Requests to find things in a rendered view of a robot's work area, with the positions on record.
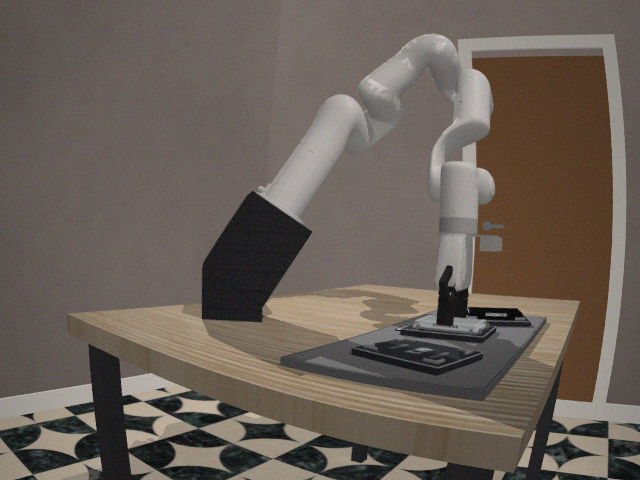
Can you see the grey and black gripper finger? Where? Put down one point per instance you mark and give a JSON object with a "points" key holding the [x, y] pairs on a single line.
{"points": [[461, 303], [446, 308]]}

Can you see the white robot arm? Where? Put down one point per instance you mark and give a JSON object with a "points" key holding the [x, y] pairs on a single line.
{"points": [[462, 186]]}

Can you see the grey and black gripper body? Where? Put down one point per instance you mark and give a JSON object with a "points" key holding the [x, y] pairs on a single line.
{"points": [[455, 250]]}

